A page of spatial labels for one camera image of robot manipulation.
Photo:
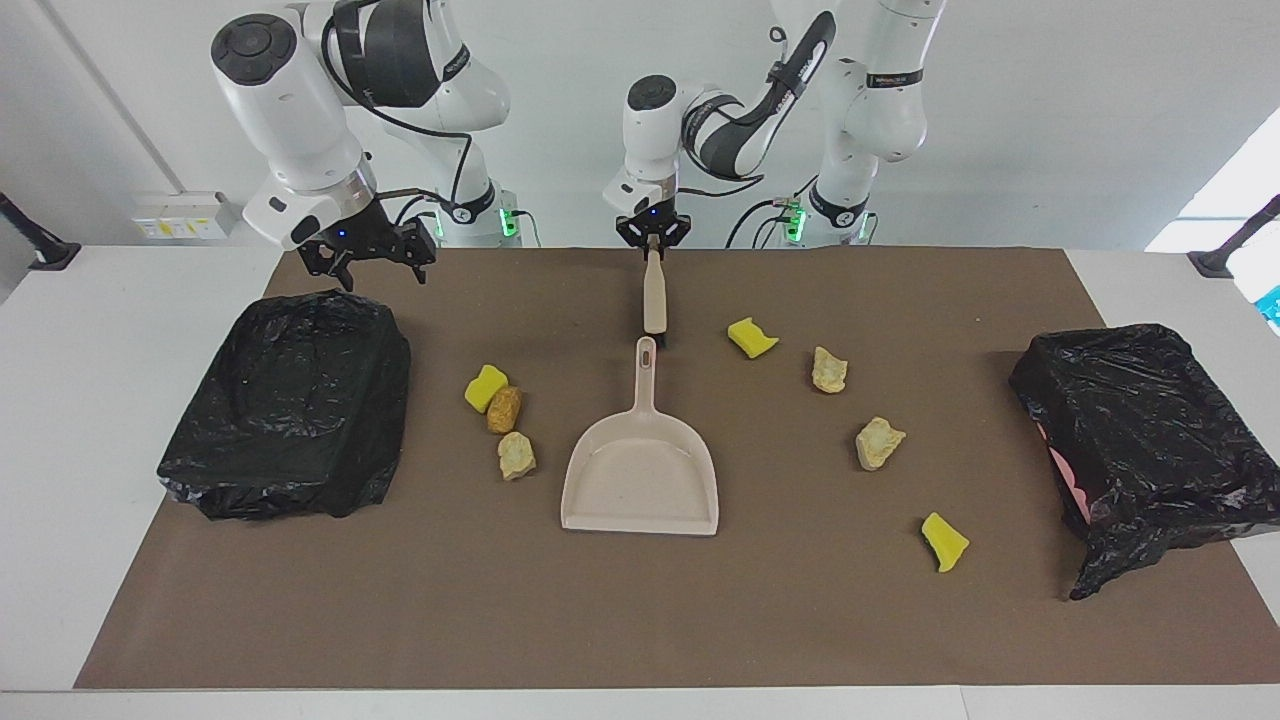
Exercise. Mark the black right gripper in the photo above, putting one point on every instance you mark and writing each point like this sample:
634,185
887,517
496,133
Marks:
370,232

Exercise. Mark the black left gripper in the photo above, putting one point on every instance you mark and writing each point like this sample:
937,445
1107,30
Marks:
654,218

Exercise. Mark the beige brush with black bristles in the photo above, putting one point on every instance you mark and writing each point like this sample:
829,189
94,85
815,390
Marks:
655,300

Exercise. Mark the yellow sponge piece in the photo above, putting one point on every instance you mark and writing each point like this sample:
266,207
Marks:
752,338
945,545
485,388

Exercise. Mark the brown foam chunk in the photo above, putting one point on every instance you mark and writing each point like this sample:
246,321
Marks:
504,410

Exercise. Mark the beige foam chunk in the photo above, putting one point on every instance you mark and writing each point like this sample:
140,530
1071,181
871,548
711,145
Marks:
516,457
829,370

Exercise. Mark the beige plastic dustpan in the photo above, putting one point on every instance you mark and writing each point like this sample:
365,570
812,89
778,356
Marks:
640,480

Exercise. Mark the croissant piece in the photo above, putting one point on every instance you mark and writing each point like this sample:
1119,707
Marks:
878,443

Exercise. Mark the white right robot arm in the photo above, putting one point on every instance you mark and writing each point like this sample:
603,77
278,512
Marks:
280,100

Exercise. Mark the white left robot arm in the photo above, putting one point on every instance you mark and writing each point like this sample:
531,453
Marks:
880,100

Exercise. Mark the black plastic trash bag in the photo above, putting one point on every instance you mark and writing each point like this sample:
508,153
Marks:
290,420
1150,430

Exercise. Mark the pink plastic bin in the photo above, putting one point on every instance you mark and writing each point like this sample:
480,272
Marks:
1070,480

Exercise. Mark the brown paper table mat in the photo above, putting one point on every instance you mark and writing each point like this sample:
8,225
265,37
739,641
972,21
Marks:
800,620

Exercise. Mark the cyan box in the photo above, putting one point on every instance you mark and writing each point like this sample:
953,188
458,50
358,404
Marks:
1272,305

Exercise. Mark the white wall outlet box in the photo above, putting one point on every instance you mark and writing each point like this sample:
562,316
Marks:
180,215

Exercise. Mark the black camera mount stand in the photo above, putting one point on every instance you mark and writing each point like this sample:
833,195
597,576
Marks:
50,255
1215,262

